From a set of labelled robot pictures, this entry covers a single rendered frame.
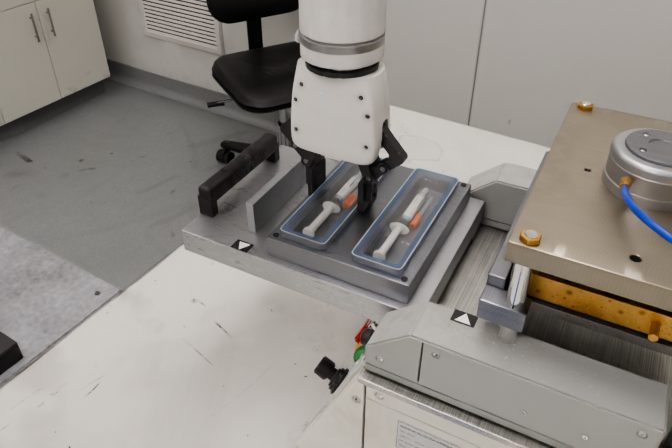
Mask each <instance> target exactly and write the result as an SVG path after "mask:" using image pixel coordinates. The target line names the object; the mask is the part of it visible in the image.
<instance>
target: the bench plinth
mask: <svg viewBox="0 0 672 448"><path fill-rule="evenodd" d="M105 92H106V90H105V86H104V82H103V80H101V81H99V82H96V83H94V84H92V85H90V86H88V87H85V88H83V89H81V90H79V91H77V92H74V93H72V94H70V95H68V96H66V97H63V98H61V99H59V100H57V101H55V102H53V103H50V104H48V105H46V106H44V107H42V108H39V109H37V110H35V111H33V112H31V113H28V114H26V115H24V116H22V117H20V118H17V119H15V120H13V121H11V122H9V123H6V124H4V125H2V126H0V142H2V141H4V140H6V139H8V138H11V137H13V136H15V135H17V134H19V133H21V132H23V131H25V130H27V129H29V128H32V127H34V126H36V125H38V124H40V123H42V122H44V121H46V120H48V119H50V118H53V117H55V116H57V115H59V114H61V113H63V112H65V111H67V110H69V109H71V108H74V107H76V106H78V105H80V104H82V103H84V102H86V101H88V100H90V99H92V98H95V97H97V96H99V95H101V94H103V93H105Z"/></svg>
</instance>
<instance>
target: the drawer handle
mask: <svg viewBox="0 0 672 448"><path fill-rule="evenodd" d="M279 159H280V156H279V143H278V142H277V136H276V135H274V134H272V133H265V134H264V135H262V136H261V137H260V138H259V139H257V140H256V141H255V142H254V143H252V144H251V145H250V146H249V147H247V148H246V149H245V150H244V151H242V152H241V153H240V154H239V155H237V156H236V157H235V158H234V159H232V160H231V161H230V162H229V163H227V164H226V165H225V166H224V167H222V168H221V169H220V170H219V171H217V172H216V173H215V174H214V175H212V176H211V177H210V178H209V179H207V180H206V181H205V182H204V183H202V184H201V185H200V186H199V187H198V192H199V194H198V202H199V208H200V213H201V214H204V215H207V216H209V217H214V216H216V215H217V214H218V205H217V200H219V199H220V198H221V197H222V196H223V195H224V194H226V193H227V192H228V191H229V190H230V189H231V188H233V187H234V186H235V185H236V184H237V183H238V182H240V181H241V180H242V179H243V178H244V177H245V176H247V175H248V174H249V173H250V172H251V171H252V170H254V169H255V168H256V167H257V166H258V165H259V164H261V163H262V162H263V161H264V160H267V161H271V162H274V163H275V162H277V161H278V160H279Z"/></svg>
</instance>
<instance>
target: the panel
mask: <svg viewBox="0 0 672 448"><path fill-rule="evenodd" d="M361 345H362V344H361V342H360V343H359V344H358V343H356V346H355V348H354V350H353V351H352V353H351V355H350V356H349V358H348V359H347V361H346V362H345V364H344V366H343V367H342V368H344V369H345V370H346V371H345V373H344V374H343V376H342V377H341V379H340V380H339V382H338V383H337V384H336V386H335V387H334V388H333V389H332V390H330V389H328V391H327V392H326V394H325V395H324V397H323V398H322V400H321V401H320V403H319V405H318V406H317V408H316V409H315V411H314V412H313V414H312V415H311V417H310V419H309V420H308V421H307V422H306V423H305V424H304V428H303V430H302V432H303V431H304V430H305V429H306V428H307V427H308V426H309V425H310V424H311V423H312V422H313V421H314V420H315V418H316V417H317V416H318V415H319V414H320V413H321V412H322V411H323V410H324V409H325V408H326V407H327V405H328V404H329V403H330V402H331V401H332V400H333V399H334V398H335V397H336V396H337V395H338V394H339V392H340V391H341V390H342V389H343V388H344V387H345V386H346V385H347V384H348V383H349V382H350V381H351V379H352V378H353V377H354V376H355V375H356V374H357V373H358V372H359V371H360V370H361V369H362V368H363V366H364V365H365V350H364V352H363V353H362V355H361V356H360V358H359V359H358V360H357V361H356V362H354V360H353V354H354V352H355V350H356V349H357V348H358V347H359V346H361Z"/></svg>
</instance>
